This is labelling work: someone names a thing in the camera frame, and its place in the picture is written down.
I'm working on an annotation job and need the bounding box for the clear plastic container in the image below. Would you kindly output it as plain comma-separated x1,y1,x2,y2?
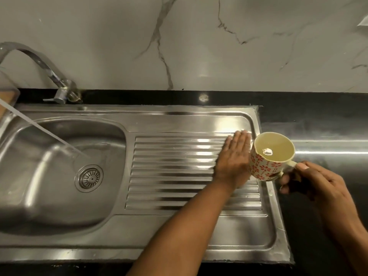
0,70,21,120

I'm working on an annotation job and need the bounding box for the person's right hand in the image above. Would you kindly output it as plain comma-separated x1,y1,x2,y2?
279,161,361,236

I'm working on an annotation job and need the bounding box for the cream floral mug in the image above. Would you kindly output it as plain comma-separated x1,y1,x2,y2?
248,132,298,182

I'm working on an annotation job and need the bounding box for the round metal drain strainer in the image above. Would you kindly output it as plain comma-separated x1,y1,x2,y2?
74,164,104,193

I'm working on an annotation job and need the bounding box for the chrome faucet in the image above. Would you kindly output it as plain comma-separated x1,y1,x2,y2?
0,41,82,105

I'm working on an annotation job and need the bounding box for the stainless steel sink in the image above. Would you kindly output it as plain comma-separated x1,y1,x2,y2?
0,105,294,265

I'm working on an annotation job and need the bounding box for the person's left forearm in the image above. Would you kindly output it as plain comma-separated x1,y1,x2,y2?
126,179,235,276

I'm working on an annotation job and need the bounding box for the running water stream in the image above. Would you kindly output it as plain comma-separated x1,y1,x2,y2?
0,99,91,160

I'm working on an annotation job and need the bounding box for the person's left hand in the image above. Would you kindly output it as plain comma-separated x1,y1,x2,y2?
212,130,253,191

